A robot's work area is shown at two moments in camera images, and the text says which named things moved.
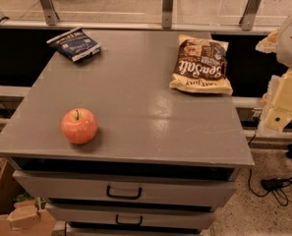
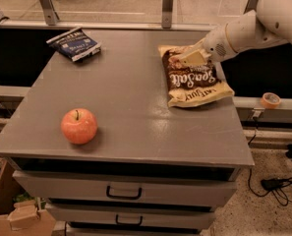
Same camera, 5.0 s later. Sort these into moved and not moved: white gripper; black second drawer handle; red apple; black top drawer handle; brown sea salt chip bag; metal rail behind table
Moved: brown sea salt chip bag; white gripper
Not moved: metal rail behind table; black top drawer handle; black second drawer handle; red apple
